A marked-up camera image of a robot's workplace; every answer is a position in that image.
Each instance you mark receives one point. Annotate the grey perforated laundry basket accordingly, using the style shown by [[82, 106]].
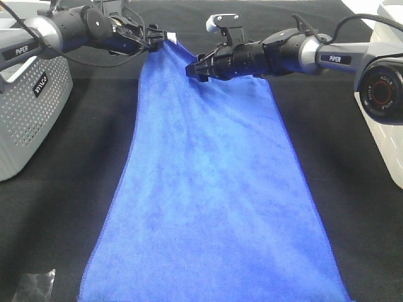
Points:
[[33, 93]]

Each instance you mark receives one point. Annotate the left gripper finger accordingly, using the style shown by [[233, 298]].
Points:
[[154, 37]]

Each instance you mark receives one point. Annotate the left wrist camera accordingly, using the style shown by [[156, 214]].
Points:
[[110, 7]]

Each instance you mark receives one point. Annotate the clear tape strip left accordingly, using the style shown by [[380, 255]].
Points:
[[35, 287]]

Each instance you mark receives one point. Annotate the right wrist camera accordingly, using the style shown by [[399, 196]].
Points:
[[229, 25]]

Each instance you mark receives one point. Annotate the white plastic storage bin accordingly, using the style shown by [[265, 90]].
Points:
[[388, 138]]

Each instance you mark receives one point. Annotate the blue microfibre towel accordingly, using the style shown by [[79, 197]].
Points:
[[212, 204]]

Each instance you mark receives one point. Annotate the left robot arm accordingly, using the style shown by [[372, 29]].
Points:
[[57, 30]]

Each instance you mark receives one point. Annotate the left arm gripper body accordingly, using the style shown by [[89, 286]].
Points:
[[115, 33]]

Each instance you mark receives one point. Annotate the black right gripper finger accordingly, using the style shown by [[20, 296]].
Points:
[[202, 68]]

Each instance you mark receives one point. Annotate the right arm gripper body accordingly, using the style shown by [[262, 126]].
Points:
[[244, 59]]

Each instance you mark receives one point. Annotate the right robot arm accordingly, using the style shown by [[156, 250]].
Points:
[[377, 66]]

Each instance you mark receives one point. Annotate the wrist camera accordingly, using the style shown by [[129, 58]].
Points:
[[229, 25], [110, 7]]

